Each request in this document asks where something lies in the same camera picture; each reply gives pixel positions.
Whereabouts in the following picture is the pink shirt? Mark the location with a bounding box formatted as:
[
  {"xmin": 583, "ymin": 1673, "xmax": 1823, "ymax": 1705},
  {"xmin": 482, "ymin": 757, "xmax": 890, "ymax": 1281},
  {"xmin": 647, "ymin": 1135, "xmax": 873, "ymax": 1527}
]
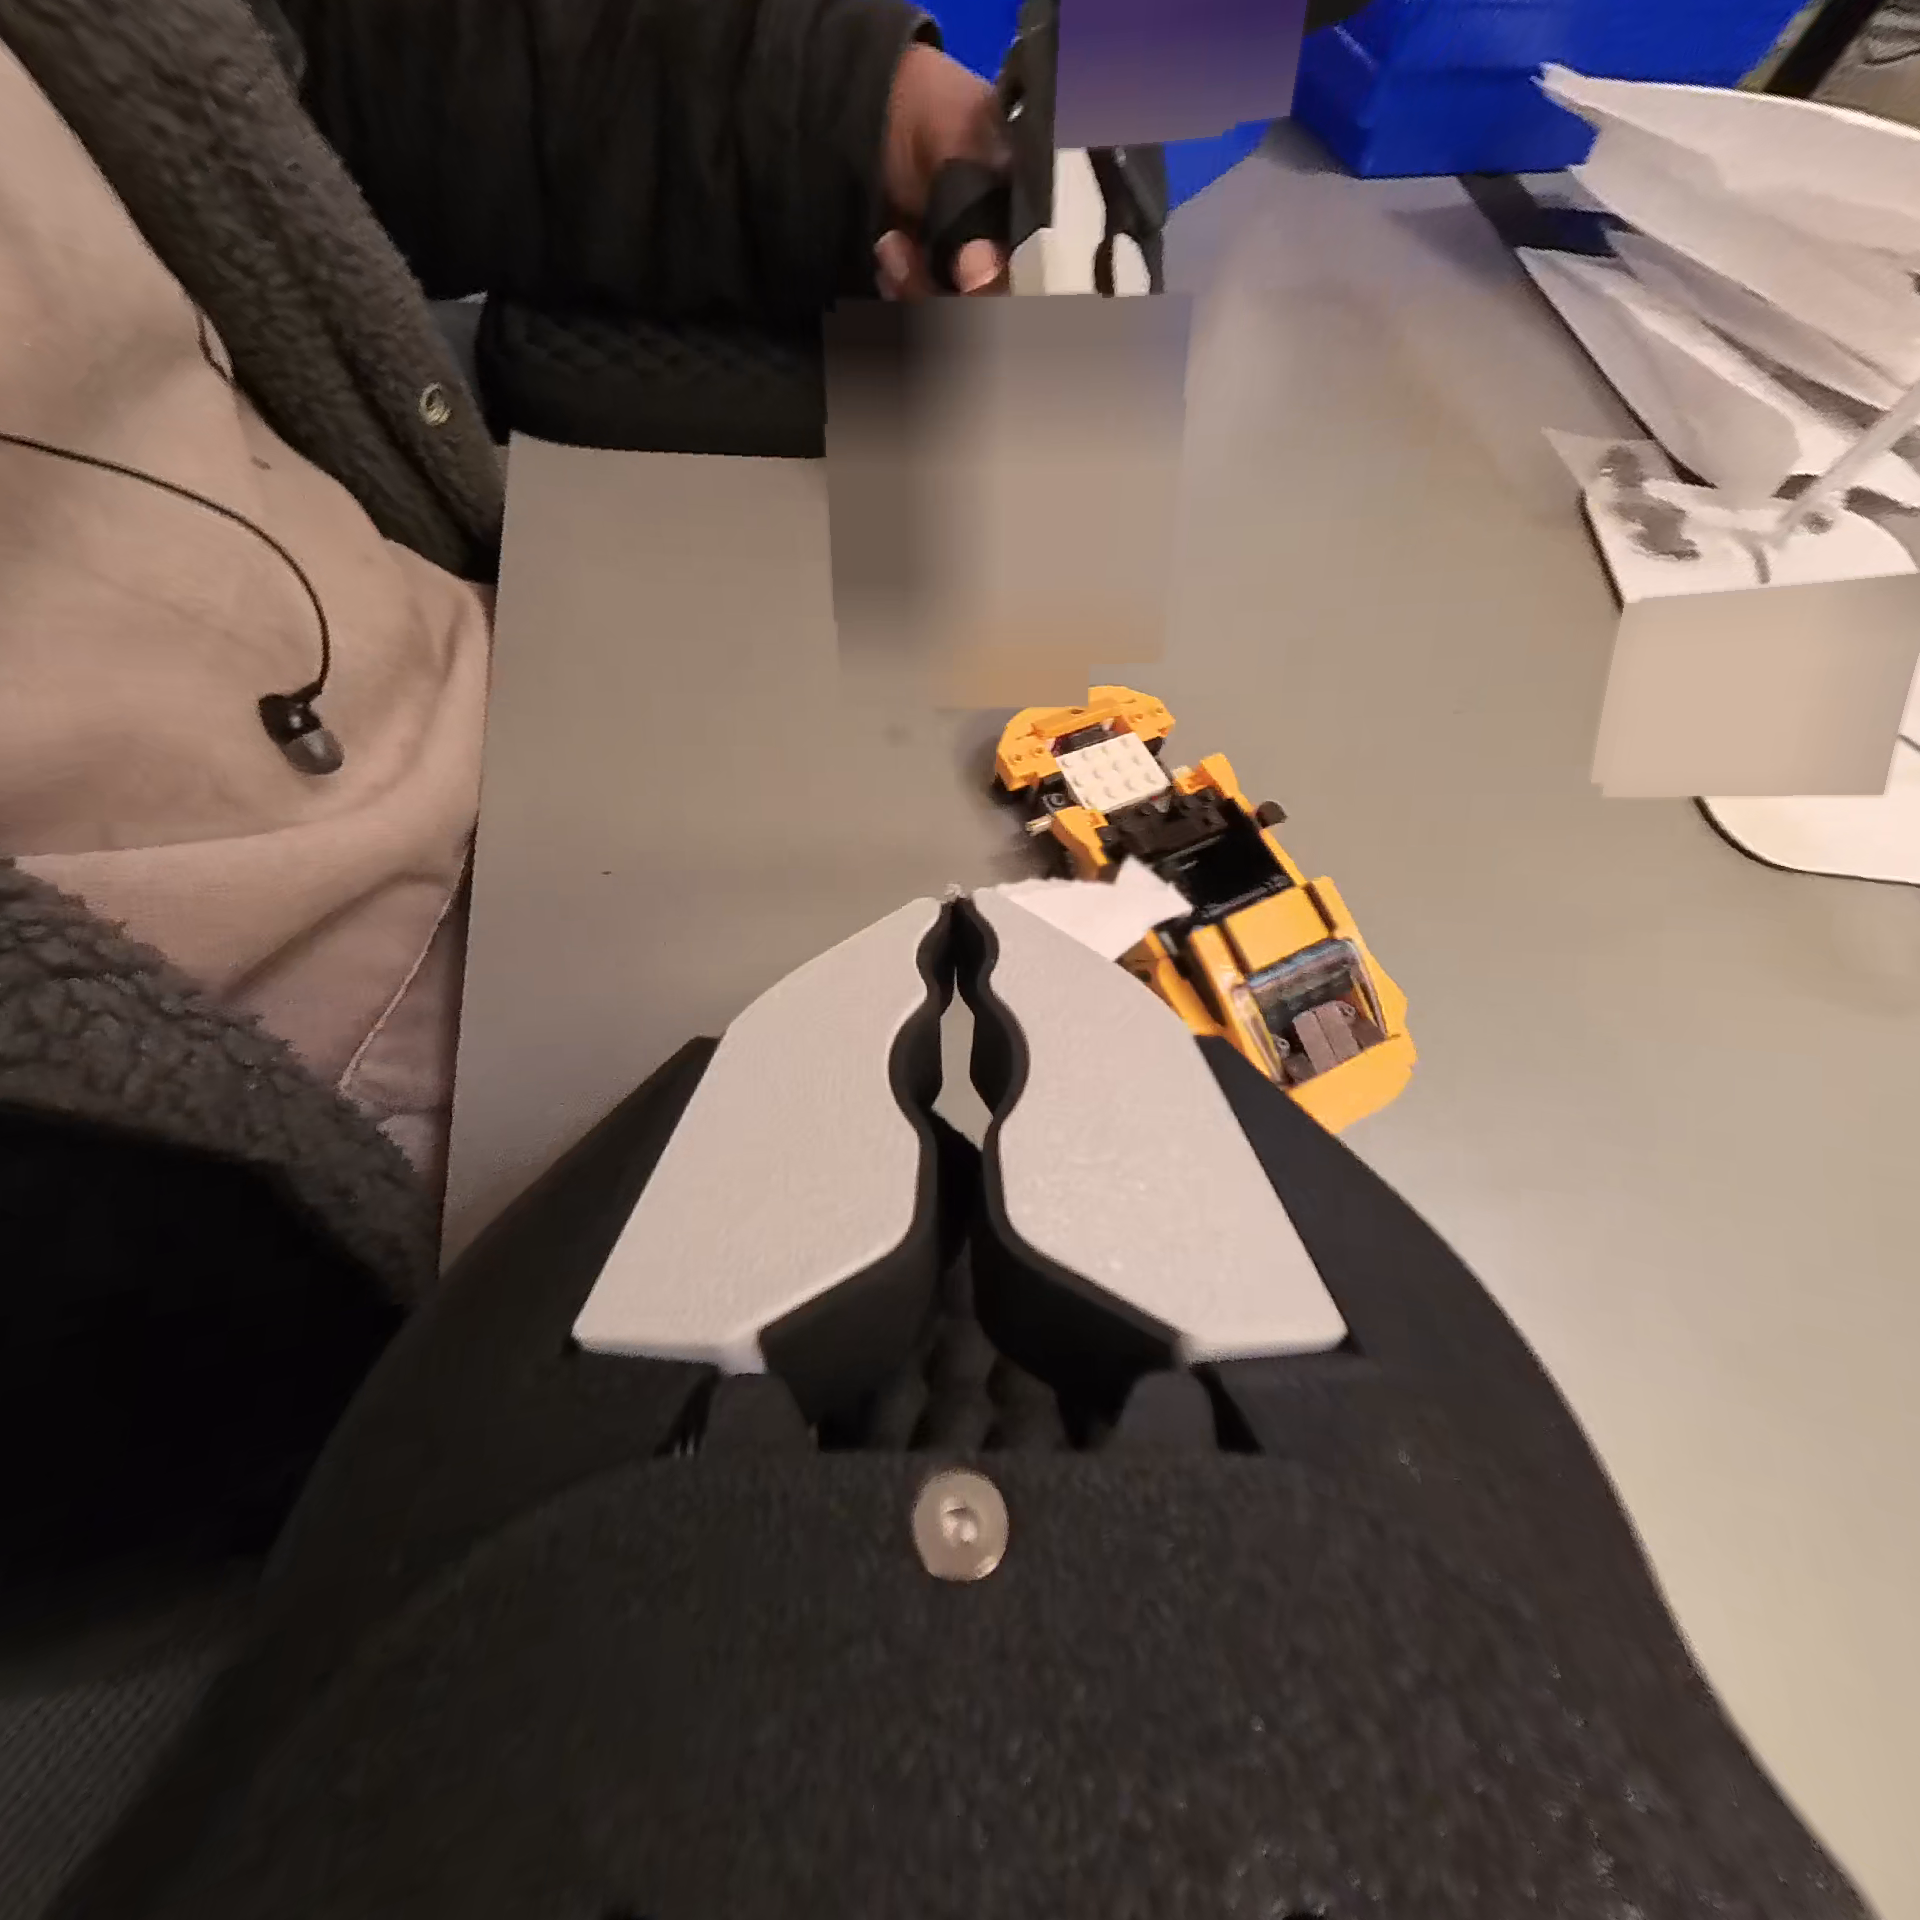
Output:
[{"xmin": 0, "ymin": 33, "xmax": 499, "ymax": 1177}]

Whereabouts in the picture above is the white folded paper bag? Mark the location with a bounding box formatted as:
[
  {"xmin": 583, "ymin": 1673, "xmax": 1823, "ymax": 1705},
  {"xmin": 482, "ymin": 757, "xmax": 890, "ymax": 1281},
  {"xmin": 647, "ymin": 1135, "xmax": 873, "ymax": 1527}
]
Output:
[{"xmin": 1515, "ymin": 246, "xmax": 1875, "ymax": 505}]

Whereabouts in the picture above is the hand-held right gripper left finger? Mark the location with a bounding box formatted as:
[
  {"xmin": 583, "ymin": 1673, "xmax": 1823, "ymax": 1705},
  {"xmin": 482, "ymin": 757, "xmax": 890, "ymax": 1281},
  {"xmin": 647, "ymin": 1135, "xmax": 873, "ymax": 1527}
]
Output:
[{"xmin": 570, "ymin": 895, "xmax": 981, "ymax": 1375}]

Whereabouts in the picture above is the white printed paper bag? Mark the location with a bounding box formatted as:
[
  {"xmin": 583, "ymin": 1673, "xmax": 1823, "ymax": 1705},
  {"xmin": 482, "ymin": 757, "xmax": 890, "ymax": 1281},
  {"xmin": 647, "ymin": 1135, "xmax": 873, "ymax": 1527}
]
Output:
[{"xmin": 926, "ymin": 861, "xmax": 1195, "ymax": 1148}]

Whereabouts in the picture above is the person's left forearm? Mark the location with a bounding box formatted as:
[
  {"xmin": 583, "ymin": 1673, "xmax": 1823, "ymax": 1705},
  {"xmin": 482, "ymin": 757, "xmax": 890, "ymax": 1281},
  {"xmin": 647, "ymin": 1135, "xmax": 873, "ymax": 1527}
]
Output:
[{"xmin": 295, "ymin": 0, "xmax": 936, "ymax": 309}]

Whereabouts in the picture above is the white stand rod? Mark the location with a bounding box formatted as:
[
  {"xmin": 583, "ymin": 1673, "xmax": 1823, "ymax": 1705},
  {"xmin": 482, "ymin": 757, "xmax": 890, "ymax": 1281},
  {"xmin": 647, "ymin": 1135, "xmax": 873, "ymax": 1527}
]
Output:
[{"xmin": 1770, "ymin": 385, "xmax": 1920, "ymax": 542}]

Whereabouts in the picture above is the grey fleece jacket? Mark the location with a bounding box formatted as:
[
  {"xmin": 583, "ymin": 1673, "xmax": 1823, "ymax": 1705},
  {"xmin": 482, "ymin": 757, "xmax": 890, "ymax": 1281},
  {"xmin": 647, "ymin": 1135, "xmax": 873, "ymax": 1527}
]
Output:
[{"xmin": 0, "ymin": 0, "xmax": 519, "ymax": 1594}]

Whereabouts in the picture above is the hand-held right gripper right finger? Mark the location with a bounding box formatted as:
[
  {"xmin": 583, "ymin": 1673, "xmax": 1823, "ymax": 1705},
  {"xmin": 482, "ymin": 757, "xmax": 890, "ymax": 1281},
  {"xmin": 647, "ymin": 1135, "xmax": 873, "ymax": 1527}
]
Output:
[{"xmin": 954, "ymin": 887, "xmax": 1349, "ymax": 1370}]

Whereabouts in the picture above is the black earphone with cable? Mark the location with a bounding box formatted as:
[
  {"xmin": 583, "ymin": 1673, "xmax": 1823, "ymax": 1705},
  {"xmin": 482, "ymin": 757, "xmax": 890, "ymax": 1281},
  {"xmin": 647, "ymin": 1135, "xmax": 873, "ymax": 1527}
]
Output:
[{"xmin": 0, "ymin": 301, "xmax": 350, "ymax": 779}]

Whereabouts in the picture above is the pile of empty paper bags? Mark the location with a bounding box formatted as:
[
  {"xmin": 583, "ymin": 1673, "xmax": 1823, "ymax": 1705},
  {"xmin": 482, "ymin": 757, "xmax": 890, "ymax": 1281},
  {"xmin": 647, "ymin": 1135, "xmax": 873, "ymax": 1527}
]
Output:
[{"xmin": 1530, "ymin": 62, "xmax": 1920, "ymax": 407}]

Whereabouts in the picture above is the orange lego car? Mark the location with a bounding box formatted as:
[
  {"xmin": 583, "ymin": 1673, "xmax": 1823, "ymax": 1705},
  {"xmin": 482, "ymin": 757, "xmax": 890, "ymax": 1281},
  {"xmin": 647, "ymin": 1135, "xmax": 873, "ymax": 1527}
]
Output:
[{"xmin": 987, "ymin": 681, "xmax": 1422, "ymax": 1138}]

